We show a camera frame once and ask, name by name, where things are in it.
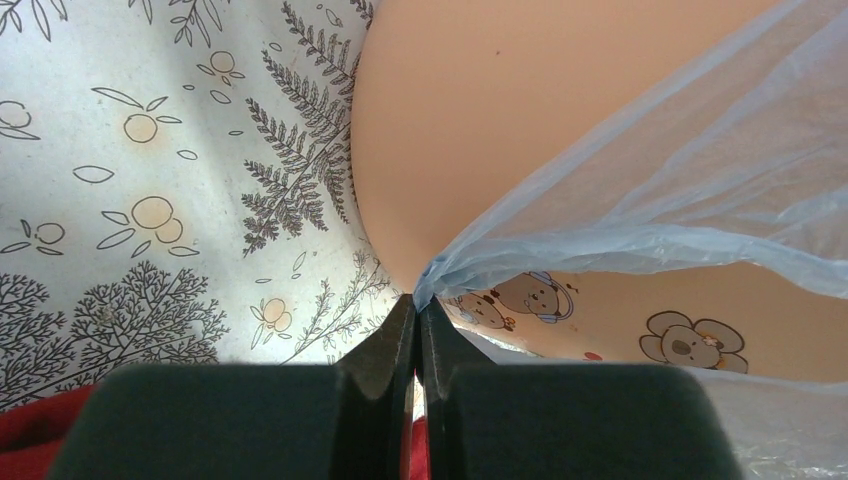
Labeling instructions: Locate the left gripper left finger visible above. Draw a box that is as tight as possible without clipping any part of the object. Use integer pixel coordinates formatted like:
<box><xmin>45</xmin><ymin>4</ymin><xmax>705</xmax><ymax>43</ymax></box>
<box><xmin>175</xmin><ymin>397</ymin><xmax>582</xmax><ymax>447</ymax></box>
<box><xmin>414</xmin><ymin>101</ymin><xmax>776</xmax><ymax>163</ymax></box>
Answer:
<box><xmin>48</xmin><ymin>295</ymin><xmax>416</xmax><ymax>479</ymax></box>

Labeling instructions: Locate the red cloth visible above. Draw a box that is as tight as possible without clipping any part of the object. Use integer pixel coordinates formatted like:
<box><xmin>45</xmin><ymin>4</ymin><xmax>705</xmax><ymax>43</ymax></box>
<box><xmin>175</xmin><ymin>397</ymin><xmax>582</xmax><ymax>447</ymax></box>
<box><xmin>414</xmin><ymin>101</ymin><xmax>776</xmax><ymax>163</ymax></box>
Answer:
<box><xmin>0</xmin><ymin>384</ymin><xmax>432</xmax><ymax>480</ymax></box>

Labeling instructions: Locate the floral patterned table mat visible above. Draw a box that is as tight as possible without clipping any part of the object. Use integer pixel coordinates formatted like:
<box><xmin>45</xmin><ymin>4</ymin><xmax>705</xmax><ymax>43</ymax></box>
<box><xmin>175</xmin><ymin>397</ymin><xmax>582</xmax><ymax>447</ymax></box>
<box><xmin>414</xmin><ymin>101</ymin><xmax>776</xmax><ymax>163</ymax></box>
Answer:
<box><xmin>1</xmin><ymin>0</ymin><xmax>399</xmax><ymax>411</ymax></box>

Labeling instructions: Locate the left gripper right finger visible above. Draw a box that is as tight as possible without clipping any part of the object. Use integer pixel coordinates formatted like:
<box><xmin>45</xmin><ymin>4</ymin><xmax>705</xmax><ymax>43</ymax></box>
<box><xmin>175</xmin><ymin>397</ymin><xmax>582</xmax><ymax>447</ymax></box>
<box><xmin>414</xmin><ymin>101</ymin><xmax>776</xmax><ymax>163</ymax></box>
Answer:
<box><xmin>417</xmin><ymin>302</ymin><xmax>743</xmax><ymax>479</ymax></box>

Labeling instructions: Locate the orange plastic trash bin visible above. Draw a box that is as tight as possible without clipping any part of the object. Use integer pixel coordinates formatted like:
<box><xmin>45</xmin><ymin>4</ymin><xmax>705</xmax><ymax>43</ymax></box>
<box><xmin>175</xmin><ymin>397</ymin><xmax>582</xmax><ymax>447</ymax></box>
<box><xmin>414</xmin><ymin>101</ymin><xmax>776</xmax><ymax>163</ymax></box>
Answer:
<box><xmin>349</xmin><ymin>0</ymin><xmax>848</xmax><ymax>386</ymax></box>

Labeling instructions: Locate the light blue plastic trash bag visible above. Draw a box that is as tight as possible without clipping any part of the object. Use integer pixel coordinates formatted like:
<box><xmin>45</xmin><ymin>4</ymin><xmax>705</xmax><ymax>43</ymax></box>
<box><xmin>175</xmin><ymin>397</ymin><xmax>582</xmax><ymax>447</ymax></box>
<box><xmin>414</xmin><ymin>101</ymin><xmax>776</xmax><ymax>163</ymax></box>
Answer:
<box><xmin>414</xmin><ymin>1</ymin><xmax>847</xmax><ymax>479</ymax></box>

